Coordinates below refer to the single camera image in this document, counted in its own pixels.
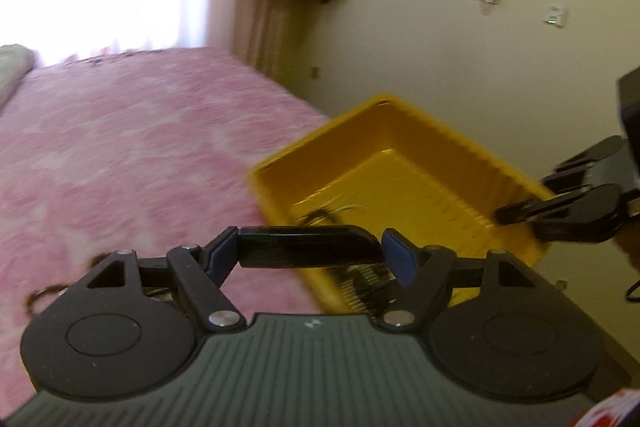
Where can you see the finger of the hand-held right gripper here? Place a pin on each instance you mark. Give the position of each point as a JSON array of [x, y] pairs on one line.
[[570, 169], [565, 207]]

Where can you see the red white cloth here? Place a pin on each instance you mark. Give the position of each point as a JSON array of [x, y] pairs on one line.
[[610, 409]]

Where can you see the pink patterned curtain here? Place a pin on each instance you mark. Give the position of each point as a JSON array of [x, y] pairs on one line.
[[267, 32]]

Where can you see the white wall switch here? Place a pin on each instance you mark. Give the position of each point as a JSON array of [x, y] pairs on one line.
[[555, 14]]

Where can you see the yellow plastic tray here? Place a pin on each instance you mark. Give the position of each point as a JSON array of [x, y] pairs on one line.
[[400, 177]]

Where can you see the pink floral blanket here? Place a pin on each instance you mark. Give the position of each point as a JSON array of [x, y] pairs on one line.
[[125, 147]]

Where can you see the pale green striped quilt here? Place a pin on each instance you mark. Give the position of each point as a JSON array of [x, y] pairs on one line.
[[12, 67]]

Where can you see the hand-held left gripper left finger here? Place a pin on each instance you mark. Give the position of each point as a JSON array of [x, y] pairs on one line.
[[222, 257]]

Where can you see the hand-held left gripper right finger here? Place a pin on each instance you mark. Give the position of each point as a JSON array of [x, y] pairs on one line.
[[400, 257]]

